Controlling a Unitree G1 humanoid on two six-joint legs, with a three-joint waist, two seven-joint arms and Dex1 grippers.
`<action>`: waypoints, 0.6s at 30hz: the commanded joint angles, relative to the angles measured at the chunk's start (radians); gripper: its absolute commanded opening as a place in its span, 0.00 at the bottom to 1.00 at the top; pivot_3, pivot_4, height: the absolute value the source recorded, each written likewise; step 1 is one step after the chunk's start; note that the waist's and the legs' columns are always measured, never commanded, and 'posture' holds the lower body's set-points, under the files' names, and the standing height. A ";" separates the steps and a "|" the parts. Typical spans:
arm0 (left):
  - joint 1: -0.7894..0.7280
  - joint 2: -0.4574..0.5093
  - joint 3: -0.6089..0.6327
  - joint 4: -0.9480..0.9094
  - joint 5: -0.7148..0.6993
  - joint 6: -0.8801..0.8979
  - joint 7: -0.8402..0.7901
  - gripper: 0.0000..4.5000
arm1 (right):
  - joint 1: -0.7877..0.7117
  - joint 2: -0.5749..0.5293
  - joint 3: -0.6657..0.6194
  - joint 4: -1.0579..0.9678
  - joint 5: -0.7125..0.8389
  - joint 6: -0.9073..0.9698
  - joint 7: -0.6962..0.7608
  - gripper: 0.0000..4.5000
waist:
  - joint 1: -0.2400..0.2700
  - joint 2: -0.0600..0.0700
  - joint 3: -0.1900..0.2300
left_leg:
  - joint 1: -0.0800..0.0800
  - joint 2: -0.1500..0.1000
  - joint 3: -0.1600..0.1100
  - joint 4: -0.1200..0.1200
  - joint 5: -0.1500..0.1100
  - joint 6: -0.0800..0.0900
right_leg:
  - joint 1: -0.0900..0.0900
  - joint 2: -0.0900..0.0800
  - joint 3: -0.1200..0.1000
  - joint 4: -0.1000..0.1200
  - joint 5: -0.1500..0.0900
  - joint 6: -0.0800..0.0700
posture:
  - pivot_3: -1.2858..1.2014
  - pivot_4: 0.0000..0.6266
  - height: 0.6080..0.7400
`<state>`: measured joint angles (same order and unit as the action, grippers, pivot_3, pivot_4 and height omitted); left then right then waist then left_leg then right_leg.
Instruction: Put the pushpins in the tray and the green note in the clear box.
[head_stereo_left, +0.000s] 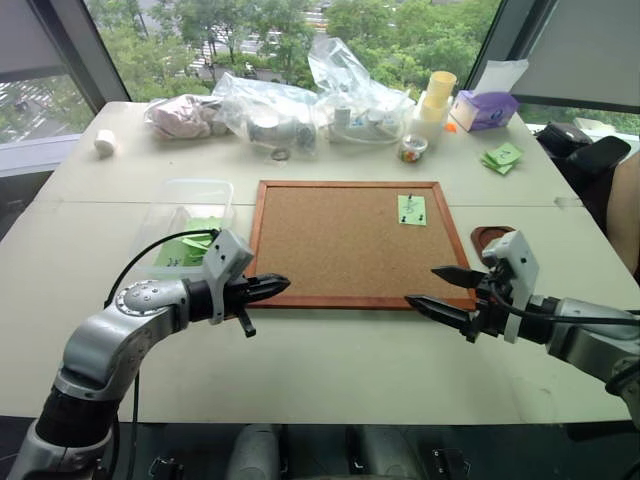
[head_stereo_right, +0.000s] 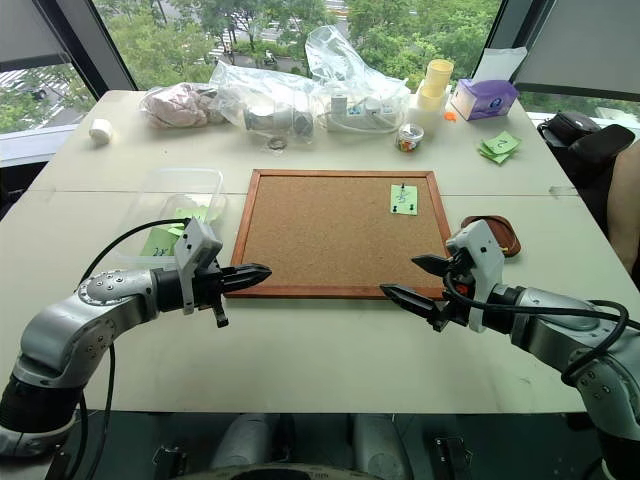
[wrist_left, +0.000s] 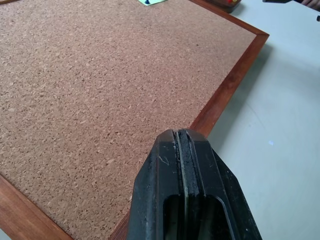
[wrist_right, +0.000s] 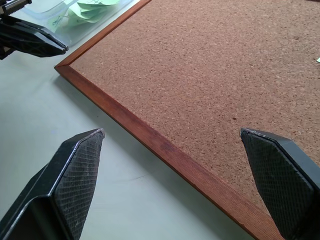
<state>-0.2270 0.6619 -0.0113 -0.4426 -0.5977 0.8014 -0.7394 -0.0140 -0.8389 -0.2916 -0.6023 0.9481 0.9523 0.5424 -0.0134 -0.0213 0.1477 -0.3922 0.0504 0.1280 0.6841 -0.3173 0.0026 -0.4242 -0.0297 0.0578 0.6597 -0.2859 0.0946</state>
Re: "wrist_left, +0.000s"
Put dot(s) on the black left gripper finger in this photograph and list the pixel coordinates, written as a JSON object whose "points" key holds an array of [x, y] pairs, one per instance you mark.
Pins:
{"points": [[160, 190], [280, 1], [212, 190]]}

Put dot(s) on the light green paper note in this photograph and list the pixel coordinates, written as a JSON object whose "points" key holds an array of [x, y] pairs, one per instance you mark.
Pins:
{"points": [[153, 2]]}

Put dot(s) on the dark wooden pin box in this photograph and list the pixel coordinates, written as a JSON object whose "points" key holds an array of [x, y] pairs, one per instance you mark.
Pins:
{"points": [[226, 5]]}

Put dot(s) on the cork board with wooden frame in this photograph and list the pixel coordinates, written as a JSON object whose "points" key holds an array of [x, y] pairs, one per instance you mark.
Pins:
{"points": [[100, 100]]}

